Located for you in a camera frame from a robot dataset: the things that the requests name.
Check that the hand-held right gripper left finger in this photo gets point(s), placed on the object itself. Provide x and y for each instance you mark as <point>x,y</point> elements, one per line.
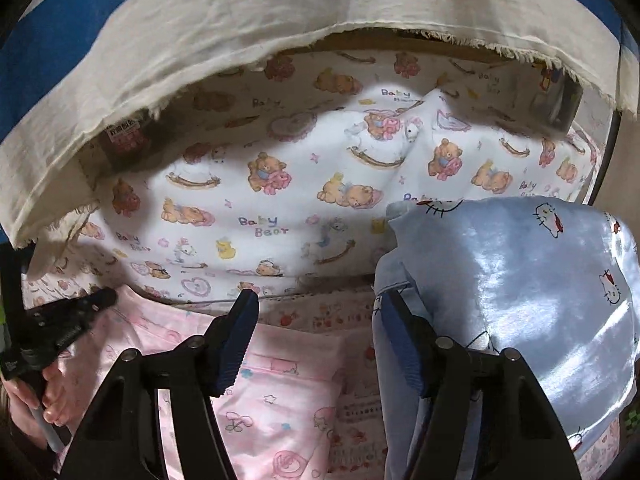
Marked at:
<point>238,345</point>

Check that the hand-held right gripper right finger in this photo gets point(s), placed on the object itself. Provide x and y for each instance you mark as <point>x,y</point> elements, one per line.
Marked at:
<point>404,345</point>

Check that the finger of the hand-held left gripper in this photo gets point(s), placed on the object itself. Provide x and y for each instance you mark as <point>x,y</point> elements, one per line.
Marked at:
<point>95,302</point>

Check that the pink printed pants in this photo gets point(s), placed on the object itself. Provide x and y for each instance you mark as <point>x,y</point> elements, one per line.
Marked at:
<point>280,395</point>

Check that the light blue cat-print pants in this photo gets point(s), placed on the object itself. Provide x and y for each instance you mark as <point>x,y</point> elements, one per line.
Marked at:
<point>500,285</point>

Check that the person's left hand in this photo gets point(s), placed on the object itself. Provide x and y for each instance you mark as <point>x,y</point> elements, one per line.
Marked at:
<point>52,402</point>

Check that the printed bed sheet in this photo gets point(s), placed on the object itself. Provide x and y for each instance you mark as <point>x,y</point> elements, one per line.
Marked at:
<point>357,410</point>

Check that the box with red label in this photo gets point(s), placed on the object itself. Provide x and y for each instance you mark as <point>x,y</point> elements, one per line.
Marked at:
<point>125,136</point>

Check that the bear-print white pillow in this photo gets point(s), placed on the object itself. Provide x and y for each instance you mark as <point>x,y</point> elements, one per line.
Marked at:
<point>300,185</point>

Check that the dark box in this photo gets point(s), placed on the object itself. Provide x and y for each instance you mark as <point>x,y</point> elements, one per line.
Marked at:
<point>561,96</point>

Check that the striped hanging cloth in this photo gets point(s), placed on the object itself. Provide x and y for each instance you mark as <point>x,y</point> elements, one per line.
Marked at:
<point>250,20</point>

